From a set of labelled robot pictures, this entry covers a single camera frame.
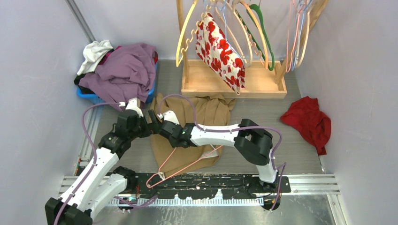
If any pink wire hanger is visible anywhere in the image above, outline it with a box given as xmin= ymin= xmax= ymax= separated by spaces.
xmin=145 ymin=145 xmax=223 ymax=188

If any tan garment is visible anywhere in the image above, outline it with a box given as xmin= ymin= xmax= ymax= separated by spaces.
xmin=150 ymin=93 xmax=235 ymax=177

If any red poppy print skirt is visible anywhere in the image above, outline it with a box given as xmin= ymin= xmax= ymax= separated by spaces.
xmin=195 ymin=13 xmax=245 ymax=95

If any yellow hanger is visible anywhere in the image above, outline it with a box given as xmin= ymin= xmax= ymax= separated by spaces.
xmin=176 ymin=0 xmax=198 ymax=67

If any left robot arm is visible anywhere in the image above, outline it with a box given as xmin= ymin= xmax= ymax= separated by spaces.
xmin=45 ymin=109 xmax=151 ymax=225

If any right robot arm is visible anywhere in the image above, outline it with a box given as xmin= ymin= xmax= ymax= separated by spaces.
xmin=149 ymin=110 xmax=281 ymax=193

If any wooden hanger rack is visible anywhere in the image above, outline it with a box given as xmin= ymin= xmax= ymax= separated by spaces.
xmin=180 ymin=0 xmax=327 ymax=98

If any wavy wooden hanger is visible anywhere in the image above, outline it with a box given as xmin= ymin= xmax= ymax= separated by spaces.
xmin=180 ymin=11 xmax=207 ymax=53

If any light wooden hanger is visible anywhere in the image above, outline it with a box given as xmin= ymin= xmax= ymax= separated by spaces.
xmin=215 ymin=0 xmax=253 ymax=67

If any beige wooden hanger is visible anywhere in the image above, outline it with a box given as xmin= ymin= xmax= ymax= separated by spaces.
xmin=295 ymin=0 xmax=312 ymax=68

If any green hanger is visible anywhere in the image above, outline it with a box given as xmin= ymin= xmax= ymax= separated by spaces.
xmin=235 ymin=0 xmax=275 ymax=71

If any orange hanger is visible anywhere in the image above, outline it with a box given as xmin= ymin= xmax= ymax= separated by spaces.
xmin=240 ymin=0 xmax=271 ymax=71

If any blue plastic basket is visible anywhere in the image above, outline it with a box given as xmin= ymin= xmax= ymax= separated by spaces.
xmin=74 ymin=57 xmax=157 ymax=103

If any purple garment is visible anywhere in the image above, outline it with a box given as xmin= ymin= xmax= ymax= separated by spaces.
xmin=78 ymin=43 xmax=157 ymax=103

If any white garment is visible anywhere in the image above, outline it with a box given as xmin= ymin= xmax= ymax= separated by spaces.
xmin=77 ymin=40 xmax=113 ymax=75

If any red garment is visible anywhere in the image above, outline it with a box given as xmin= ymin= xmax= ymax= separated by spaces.
xmin=280 ymin=96 xmax=332 ymax=156

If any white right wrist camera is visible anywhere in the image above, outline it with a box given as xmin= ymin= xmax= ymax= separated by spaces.
xmin=157 ymin=110 xmax=180 ymax=125

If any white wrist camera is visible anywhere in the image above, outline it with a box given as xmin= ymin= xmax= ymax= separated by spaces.
xmin=157 ymin=110 xmax=180 ymax=125
xmin=118 ymin=97 xmax=144 ymax=118

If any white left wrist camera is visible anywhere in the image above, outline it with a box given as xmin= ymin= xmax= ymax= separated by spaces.
xmin=118 ymin=97 xmax=144 ymax=118

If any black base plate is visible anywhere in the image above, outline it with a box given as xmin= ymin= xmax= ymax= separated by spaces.
xmin=121 ymin=173 xmax=291 ymax=200

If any light blue wire hanger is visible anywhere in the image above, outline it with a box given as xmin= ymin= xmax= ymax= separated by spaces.
xmin=291 ymin=0 xmax=312 ymax=71

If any aluminium rail frame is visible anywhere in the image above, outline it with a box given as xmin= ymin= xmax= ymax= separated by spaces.
xmin=46 ymin=105 xmax=347 ymax=225

